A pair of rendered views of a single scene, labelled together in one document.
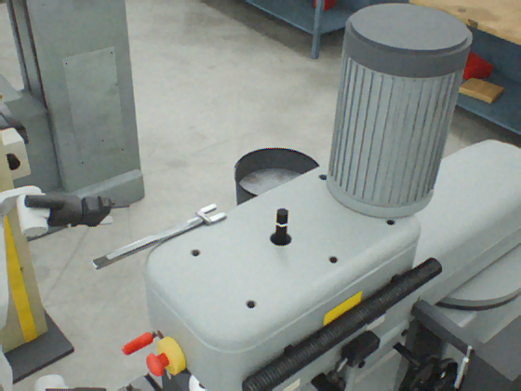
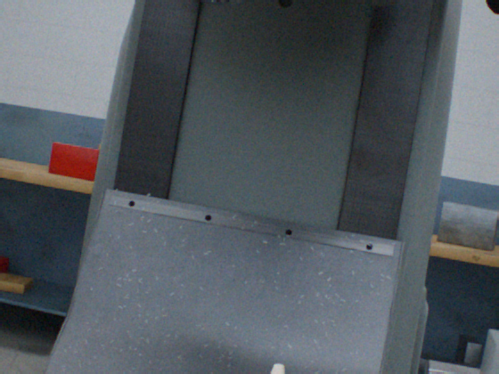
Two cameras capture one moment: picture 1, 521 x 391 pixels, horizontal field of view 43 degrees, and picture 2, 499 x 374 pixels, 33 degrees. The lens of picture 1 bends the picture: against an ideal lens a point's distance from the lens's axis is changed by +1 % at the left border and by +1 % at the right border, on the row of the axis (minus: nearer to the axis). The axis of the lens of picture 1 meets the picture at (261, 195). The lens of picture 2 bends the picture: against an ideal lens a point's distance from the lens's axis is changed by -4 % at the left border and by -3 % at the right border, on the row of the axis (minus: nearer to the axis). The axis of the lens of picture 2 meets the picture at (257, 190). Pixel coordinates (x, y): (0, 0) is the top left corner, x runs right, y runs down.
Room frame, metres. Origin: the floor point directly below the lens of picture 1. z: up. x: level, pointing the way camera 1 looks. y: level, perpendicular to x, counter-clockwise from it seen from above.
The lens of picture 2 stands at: (0.41, 0.26, 1.20)
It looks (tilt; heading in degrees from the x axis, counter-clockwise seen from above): 3 degrees down; 319
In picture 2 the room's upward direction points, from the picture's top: 10 degrees clockwise
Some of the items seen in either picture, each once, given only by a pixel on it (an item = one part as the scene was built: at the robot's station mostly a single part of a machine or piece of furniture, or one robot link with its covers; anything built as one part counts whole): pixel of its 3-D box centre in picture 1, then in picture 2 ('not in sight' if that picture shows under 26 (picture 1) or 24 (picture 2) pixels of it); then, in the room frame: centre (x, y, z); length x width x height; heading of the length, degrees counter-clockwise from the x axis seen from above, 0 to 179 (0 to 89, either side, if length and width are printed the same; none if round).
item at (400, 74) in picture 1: (393, 112); not in sight; (1.00, -0.22, 2.05); 0.20 x 0.20 x 0.32
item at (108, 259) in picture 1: (160, 236); not in sight; (0.83, 0.17, 1.89); 0.24 x 0.04 x 0.01; 129
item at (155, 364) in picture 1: (158, 362); not in sight; (0.67, 0.15, 1.76); 0.04 x 0.03 x 0.04; 42
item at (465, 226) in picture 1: (436, 226); not in sight; (1.17, -0.41, 1.66); 0.80 x 0.23 x 0.20; 132
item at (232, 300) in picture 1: (284, 268); not in sight; (0.85, -0.05, 1.81); 0.47 x 0.26 x 0.16; 132
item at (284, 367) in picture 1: (350, 320); not in sight; (0.75, -0.16, 1.79); 0.45 x 0.04 x 0.04; 132
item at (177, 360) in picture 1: (170, 355); not in sight; (0.69, 0.14, 1.76); 0.06 x 0.02 x 0.06; 42
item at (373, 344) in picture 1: (349, 356); not in sight; (0.78, -0.18, 1.66); 0.12 x 0.04 x 0.04; 132
